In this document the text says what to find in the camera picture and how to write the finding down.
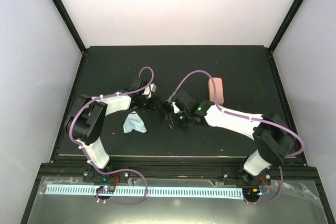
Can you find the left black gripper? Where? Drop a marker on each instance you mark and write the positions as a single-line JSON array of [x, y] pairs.
[[154, 104]]

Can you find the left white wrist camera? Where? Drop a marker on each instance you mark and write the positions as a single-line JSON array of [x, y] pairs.
[[150, 90]]

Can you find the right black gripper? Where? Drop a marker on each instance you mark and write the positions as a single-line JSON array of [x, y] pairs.
[[176, 123]]

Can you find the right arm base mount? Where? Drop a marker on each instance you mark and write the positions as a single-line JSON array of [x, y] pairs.
[[233, 178]]

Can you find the black glasses case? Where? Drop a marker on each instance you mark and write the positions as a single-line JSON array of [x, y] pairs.
[[166, 111]]

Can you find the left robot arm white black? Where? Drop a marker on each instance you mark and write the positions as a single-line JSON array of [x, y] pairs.
[[85, 121]]

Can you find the white slotted cable duct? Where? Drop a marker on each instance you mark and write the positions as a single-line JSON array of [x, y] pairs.
[[150, 191]]

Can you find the right circuit board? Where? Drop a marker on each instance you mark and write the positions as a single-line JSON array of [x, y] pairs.
[[255, 191]]

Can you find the left circuit board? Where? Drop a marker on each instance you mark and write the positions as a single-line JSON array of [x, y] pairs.
[[106, 189]]

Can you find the left black frame post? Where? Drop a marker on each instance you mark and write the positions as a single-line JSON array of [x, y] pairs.
[[69, 24]]

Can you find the pink glasses case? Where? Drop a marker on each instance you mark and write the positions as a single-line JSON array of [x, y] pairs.
[[215, 89]]

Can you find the circuit board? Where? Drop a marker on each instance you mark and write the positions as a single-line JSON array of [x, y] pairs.
[[106, 189], [255, 191]]

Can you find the clear plastic sheet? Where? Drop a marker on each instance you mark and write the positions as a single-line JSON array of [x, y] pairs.
[[175, 201]]

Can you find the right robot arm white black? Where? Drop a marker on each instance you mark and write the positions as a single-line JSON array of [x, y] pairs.
[[272, 140]]

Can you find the black frame post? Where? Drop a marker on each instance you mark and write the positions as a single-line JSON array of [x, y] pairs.
[[295, 6], [69, 24]]

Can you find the right black frame post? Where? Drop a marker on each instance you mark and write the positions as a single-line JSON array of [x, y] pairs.
[[295, 6]]

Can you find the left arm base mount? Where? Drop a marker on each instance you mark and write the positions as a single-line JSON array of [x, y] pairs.
[[91, 175]]

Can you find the light blue cleaning cloth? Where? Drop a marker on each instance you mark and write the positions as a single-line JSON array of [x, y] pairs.
[[134, 122]]

